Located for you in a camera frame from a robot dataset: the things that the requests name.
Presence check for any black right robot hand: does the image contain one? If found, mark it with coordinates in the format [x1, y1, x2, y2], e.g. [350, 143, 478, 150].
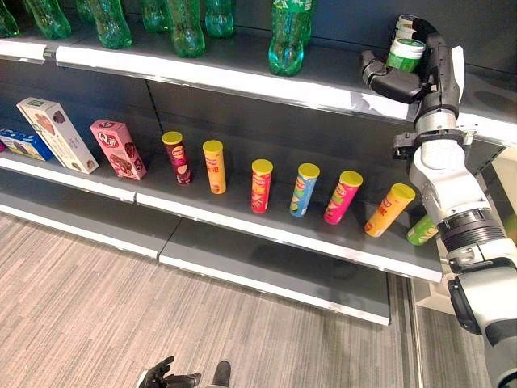
[360, 15, 466, 116]

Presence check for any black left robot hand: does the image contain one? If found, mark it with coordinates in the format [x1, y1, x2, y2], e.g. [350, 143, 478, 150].
[137, 355, 203, 388]

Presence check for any green jar with white lid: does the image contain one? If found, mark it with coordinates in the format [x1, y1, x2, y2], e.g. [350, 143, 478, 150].
[386, 38, 427, 74]

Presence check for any dark robot foot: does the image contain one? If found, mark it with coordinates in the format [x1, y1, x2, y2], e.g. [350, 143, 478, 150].
[211, 360, 233, 388]

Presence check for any white lidded jar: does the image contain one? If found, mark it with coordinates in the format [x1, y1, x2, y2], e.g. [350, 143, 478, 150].
[394, 14, 421, 42]

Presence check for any grey metal shelf board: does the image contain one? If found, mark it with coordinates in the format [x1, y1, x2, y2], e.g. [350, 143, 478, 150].
[0, 116, 443, 285]
[0, 15, 517, 149]
[0, 167, 391, 327]

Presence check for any orange chip can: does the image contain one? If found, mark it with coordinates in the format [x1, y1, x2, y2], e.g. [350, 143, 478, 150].
[202, 139, 228, 196]
[364, 183, 417, 238]

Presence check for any green plastic soda bottle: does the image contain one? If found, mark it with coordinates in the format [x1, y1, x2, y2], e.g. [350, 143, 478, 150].
[166, 0, 207, 58]
[23, 0, 72, 40]
[0, 0, 19, 39]
[268, 0, 315, 77]
[141, 0, 171, 34]
[204, 0, 236, 40]
[87, 0, 133, 50]

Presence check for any pink chip can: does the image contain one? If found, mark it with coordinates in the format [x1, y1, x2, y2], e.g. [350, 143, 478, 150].
[323, 170, 364, 226]

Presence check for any green chip can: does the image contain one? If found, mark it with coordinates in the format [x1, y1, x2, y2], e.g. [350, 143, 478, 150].
[406, 213, 439, 247]

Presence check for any blue chip can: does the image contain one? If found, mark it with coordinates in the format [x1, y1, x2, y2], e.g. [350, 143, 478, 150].
[289, 162, 322, 218]

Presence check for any red chip can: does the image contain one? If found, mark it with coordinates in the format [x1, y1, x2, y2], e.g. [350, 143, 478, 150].
[250, 158, 275, 214]

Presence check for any maroon chip can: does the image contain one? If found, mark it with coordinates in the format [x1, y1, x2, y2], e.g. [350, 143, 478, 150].
[161, 130, 194, 187]

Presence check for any pink snack box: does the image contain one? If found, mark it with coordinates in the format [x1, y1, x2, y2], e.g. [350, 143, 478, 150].
[89, 119, 148, 182]

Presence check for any cream biscuit box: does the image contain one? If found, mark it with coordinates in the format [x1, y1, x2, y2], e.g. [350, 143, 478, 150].
[16, 97, 99, 175]

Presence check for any blue snack box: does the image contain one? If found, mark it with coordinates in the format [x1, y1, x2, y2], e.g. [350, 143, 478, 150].
[0, 128, 54, 162]

